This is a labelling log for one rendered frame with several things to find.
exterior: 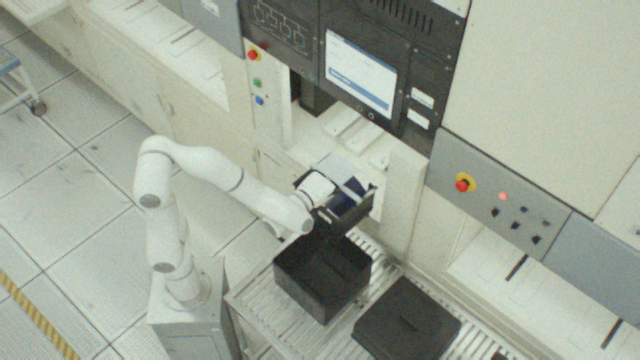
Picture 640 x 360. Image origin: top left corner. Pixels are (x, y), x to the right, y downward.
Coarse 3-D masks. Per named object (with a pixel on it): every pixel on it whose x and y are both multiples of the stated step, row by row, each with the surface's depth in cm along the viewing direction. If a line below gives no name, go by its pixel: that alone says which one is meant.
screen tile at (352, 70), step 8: (328, 48) 190; (336, 48) 187; (344, 48) 184; (328, 56) 193; (344, 56) 187; (336, 64) 192; (344, 64) 189; (352, 64) 186; (344, 72) 192; (352, 72) 189
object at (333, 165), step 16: (336, 160) 205; (304, 176) 213; (336, 176) 201; (352, 192) 206; (368, 192) 209; (320, 208) 206; (352, 208) 205; (368, 208) 219; (320, 224) 214; (336, 224) 205; (352, 224) 216; (336, 240) 213
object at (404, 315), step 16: (400, 288) 222; (416, 288) 222; (384, 304) 218; (400, 304) 218; (416, 304) 218; (432, 304) 218; (368, 320) 214; (384, 320) 214; (400, 320) 214; (416, 320) 214; (432, 320) 214; (448, 320) 214; (352, 336) 220; (368, 336) 210; (384, 336) 210; (400, 336) 210; (416, 336) 211; (432, 336) 211; (448, 336) 211; (368, 352) 217; (384, 352) 207; (400, 352) 207; (416, 352) 207; (432, 352) 207
